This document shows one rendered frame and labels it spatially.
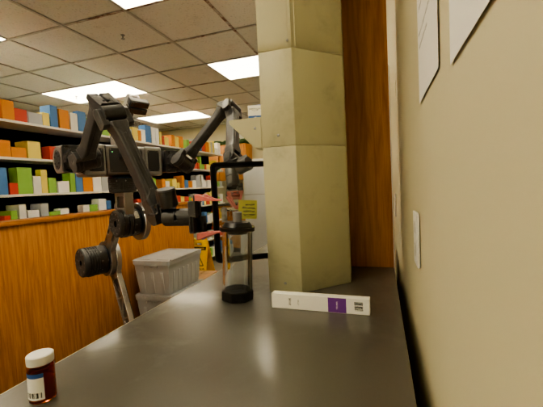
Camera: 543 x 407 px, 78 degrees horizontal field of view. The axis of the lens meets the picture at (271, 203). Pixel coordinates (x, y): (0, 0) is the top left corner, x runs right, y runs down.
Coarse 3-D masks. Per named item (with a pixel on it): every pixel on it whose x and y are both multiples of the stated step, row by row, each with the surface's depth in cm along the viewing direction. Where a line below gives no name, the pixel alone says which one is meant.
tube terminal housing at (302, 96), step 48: (288, 48) 104; (288, 96) 105; (336, 96) 112; (288, 144) 106; (336, 144) 112; (288, 192) 107; (336, 192) 113; (288, 240) 108; (336, 240) 113; (288, 288) 109
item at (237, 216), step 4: (236, 212) 102; (240, 212) 102; (236, 216) 102; (240, 216) 102; (232, 220) 105; (236, 220) 102; (240, 220) 102; (244, 220) 105; (224, 224) 102; (228, 224) 100; (232, 224) 100; (236, 224) 99; (240, 224) 100; (244, 224) 100; (248, 224) 101; (232, 228) 99; (236, 228) 99; (240, 228) 99
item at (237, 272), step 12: (228, 228) 99; (252, 228) 101; (228, 240) 100; (240, 240) 99; (228, 252) 100; (240, 252) 100; (228, 264) 100; (240, 264) 100; (228, 276) 101; (240, 276) 100; (228, 288) 101; (240, 288) 100
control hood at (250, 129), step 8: (232, 120) 111; (240, 120) 110; (248, 120) 109; (256, 120) 108; (240, 128) 110; (248, 128) 109; (256, 128) 109; (248, 136) 110; (256, 136) 109; (256, 144) 109
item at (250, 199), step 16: (224, 176) 133; (240, 176) 134; (256, 176) 136; (224, 192) 133; (240, 192) 134; (256, 192) 136; (240, 208) 135; (256, 208) 136; (256, 224) 136; (256, 240) 137
